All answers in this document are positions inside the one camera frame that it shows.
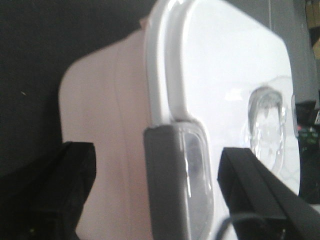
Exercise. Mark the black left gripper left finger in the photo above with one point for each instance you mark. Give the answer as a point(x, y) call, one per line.
point(44, 200)

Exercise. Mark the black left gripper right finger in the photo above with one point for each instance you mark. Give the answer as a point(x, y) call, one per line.
point(261, 207)

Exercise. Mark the white plastic bin with lid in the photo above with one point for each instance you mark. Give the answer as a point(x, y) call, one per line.
point(162, 104)

